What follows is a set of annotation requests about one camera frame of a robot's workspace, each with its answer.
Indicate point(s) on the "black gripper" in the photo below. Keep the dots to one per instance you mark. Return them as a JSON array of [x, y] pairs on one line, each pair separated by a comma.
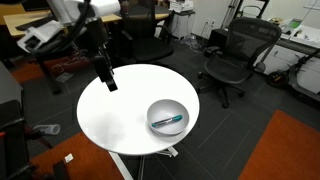
[[97, 35]]

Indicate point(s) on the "teal capped marker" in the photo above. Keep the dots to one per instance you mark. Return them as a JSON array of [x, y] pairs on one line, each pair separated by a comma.
[[166, 120]]

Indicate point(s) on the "white round bowl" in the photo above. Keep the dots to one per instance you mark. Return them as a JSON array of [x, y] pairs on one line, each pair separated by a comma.
[[168, 130]]

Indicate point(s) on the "grey floor plate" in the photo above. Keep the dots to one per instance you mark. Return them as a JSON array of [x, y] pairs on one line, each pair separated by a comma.
[[64, 77]]

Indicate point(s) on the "black padded office chair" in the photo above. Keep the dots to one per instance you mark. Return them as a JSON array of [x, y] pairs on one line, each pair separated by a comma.
[[150, 50]]

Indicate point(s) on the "clear plastic cup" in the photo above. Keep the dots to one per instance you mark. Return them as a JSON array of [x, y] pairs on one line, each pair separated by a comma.
[[48, 129]]

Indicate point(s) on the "black keyboard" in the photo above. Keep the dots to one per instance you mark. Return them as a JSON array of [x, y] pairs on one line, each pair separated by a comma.
[[31, 24]]

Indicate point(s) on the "white small cabinet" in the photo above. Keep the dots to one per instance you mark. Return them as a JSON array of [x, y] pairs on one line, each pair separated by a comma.
[[182, 25]]

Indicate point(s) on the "small white card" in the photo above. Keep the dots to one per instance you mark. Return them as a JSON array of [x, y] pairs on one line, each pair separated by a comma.
[[69, 158]]

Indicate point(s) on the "black mounting table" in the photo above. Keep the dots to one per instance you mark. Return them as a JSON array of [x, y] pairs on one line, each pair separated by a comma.
[[8, 86]]

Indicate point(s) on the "white table base legs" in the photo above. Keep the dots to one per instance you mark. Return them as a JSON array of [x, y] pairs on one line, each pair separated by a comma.
[[120, 166]]

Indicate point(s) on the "light wooden desk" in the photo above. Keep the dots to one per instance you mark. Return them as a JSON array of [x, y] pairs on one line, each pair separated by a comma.
[[15, 25]]

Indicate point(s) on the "black orange bar clamp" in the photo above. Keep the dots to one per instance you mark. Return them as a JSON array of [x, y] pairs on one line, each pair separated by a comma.
[[15, 124]]

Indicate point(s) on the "black mesh office chair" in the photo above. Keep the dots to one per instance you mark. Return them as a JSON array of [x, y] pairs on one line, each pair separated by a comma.
[[240, 66]]

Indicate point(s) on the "black metal stand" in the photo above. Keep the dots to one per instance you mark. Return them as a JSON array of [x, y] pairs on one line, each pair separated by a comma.
[[238, 9]]

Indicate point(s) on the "black electric scooter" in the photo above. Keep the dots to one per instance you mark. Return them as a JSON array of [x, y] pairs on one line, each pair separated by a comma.
[[276, 79]]

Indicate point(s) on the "white counter cabinet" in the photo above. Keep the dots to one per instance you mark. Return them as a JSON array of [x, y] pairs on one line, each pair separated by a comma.
[[283, 58]]

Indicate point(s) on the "green item on counter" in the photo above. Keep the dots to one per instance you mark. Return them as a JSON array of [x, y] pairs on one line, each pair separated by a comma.
[[295, 23]]

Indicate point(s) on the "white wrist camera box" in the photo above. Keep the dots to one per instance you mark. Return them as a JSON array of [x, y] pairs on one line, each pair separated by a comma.
[[41, 31]]

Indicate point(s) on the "black support post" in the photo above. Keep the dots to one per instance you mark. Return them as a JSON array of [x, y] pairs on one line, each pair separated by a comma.
[[60, 171]]

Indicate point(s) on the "white wall outlet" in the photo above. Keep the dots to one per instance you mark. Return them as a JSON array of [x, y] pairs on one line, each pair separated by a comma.
[[210, 22]]

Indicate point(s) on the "black box by wall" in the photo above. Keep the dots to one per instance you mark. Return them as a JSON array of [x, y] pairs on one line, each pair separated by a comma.
[[218, 38]]

